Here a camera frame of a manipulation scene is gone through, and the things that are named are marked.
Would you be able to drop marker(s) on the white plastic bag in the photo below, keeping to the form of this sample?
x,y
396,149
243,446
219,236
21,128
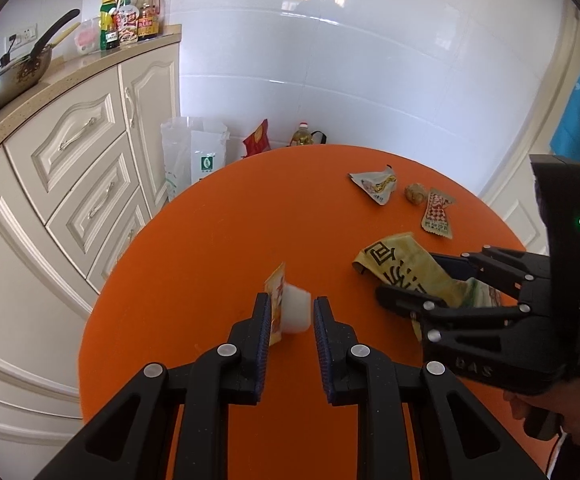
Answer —
x,y
193,148

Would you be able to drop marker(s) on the large green-yellow food bag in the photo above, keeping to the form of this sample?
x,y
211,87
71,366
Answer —
x,y
399,260

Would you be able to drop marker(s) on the red white sachet wrapper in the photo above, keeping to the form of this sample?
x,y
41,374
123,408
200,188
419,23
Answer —
x,y
435,220

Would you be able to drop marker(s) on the crumpled brown paper ball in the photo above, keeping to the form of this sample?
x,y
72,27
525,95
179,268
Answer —
x,y
416,193

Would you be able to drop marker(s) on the small grey torn wrapper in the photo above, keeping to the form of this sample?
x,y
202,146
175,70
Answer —
x,y
378,185

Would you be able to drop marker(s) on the white tissue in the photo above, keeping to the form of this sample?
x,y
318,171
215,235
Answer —
x,y
296,310

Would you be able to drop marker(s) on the green label sauce bottle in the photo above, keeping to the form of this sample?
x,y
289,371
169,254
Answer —
x,y
109,36

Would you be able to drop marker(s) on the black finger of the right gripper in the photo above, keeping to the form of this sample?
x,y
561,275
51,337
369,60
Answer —
x,y
520,275
485,318

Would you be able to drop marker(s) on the steel wok black handle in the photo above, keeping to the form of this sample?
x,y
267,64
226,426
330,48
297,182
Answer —
x,y
22,74

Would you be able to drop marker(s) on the cream kitchen base cabinet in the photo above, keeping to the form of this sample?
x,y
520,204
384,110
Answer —
x,y
81,173

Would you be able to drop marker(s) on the yellow snack wrapper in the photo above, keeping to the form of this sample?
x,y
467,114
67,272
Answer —
x,y
274,286

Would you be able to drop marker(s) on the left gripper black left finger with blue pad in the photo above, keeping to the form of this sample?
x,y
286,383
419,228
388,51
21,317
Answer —
x,y
173,422

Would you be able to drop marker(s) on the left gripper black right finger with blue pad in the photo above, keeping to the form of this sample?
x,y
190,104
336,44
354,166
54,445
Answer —
x,y
413,422

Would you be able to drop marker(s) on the person's right hand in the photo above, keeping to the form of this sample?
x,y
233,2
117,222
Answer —
x,y
563,398

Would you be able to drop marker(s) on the red packaging bag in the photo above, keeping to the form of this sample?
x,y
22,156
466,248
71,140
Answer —
x,y
257,142

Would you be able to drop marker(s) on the white panel door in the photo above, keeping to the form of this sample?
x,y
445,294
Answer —
x,y
532,185

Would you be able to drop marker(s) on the white label sauce bottle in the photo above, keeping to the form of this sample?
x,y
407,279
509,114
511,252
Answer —
x,y
126,19

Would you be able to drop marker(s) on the brown oil bottle red label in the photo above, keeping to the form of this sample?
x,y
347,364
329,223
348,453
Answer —
x,y
149,21

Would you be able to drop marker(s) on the clear pink plastic container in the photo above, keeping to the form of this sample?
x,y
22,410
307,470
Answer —
x,y
87,37

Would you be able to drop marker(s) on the round orange table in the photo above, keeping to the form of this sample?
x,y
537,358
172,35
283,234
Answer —
x,y
197,266

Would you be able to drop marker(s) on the yellow cooking oil jug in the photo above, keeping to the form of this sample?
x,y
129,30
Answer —
x,y
302,136

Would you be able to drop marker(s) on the white wall socket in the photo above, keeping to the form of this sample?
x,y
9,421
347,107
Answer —
x,y
21,37

